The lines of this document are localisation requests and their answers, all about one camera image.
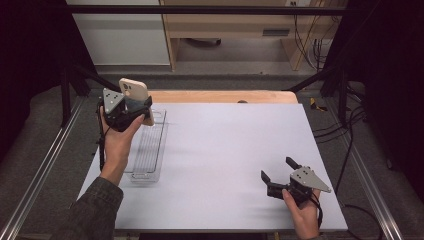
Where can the wooden table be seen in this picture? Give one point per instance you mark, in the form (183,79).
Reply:
(223,96)

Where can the light wooden desk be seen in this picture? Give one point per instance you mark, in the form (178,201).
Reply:
(233,25)

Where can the clear plastic tray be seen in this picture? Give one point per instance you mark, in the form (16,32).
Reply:
(150,146)

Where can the white cabinet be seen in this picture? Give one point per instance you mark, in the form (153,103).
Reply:
(123,36)

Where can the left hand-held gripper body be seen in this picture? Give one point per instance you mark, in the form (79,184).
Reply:
(115,110)

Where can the aluminium rail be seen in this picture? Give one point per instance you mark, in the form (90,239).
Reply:
(36,173)
(370,186)

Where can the person's right hand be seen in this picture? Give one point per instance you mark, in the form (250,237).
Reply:
(303,216)

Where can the black horizontal frame bar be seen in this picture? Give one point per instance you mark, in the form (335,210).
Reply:
(200,10)

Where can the black curtain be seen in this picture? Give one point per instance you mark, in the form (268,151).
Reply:
(30,50)
(393,83)

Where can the yellow black tape mark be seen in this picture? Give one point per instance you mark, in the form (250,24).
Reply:
(315,104)

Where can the beige phone case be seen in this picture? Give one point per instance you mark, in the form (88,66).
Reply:
(136,91)

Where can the black frame strut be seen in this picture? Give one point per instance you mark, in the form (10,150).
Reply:
(83,78)
(328,80)

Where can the person's left hand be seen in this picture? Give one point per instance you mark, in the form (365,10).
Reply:
(116,150)

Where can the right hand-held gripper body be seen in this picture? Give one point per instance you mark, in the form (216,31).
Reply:
(301,185)

